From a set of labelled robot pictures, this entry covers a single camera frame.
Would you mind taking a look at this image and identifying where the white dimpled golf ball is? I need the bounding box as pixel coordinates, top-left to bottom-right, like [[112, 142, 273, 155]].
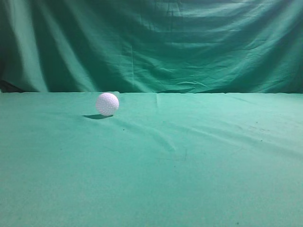
[[96, 93, 119, 116]]

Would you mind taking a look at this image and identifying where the green table cloth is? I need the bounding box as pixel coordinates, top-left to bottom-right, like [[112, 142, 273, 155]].
[[0, 93, 303, 227]]

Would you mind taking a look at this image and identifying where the green backdrop curtain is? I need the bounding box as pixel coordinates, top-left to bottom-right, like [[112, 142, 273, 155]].
[[0, 0, 303, 93]]

